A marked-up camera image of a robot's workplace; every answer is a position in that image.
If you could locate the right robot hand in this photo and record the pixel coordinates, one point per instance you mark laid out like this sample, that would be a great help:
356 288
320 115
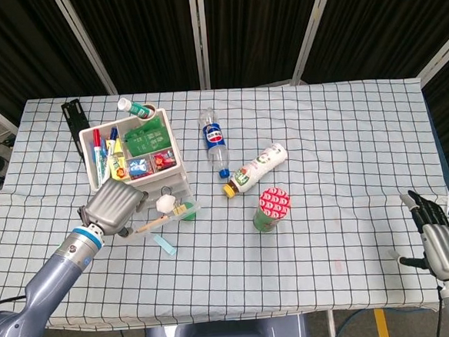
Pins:
446 249

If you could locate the black folding screen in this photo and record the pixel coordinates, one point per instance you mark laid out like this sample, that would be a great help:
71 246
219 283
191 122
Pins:
142 35

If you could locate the white green tube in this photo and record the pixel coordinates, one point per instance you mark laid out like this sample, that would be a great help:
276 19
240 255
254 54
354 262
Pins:
133 107

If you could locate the white table leg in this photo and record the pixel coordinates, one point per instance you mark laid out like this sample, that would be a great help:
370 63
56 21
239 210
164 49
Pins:
331 327

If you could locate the green tea packet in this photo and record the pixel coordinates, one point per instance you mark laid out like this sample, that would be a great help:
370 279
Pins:
148 124
149 141

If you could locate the black plastic bracket strip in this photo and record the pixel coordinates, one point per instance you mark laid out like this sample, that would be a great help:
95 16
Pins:
73 117

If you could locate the green Pringles can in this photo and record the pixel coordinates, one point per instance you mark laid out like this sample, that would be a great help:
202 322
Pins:
274 203

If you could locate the gold binder clips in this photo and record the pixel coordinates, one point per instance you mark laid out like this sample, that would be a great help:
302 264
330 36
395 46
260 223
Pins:
179 210

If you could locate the white drawer organizer box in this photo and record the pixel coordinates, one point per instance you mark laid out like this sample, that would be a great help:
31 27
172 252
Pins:
86 155

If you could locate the red-capped whiteboard marker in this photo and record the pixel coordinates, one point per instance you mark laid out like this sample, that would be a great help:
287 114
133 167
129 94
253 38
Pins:
97 146

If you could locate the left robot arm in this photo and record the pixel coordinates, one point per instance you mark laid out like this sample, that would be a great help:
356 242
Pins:
44 289

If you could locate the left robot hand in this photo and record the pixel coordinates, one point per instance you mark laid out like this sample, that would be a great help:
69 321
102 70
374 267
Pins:
111 207

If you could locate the wooden stick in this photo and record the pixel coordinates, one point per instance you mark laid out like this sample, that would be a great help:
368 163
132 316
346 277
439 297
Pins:
153 223

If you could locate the blue-capped whiteboard marker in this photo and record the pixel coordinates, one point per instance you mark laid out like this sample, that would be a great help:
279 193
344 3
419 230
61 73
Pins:
109 145

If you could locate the yellow-capped tea bottle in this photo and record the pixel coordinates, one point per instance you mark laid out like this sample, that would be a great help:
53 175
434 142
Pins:
257 166

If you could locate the empty Pepsi bottle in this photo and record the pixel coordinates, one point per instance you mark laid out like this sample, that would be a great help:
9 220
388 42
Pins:
214 136

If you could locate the clear plastic storage box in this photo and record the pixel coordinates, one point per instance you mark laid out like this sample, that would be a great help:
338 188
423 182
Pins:
151 229

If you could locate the checked light blue tablecloth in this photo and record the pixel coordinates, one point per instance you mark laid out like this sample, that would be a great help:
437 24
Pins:
293 268

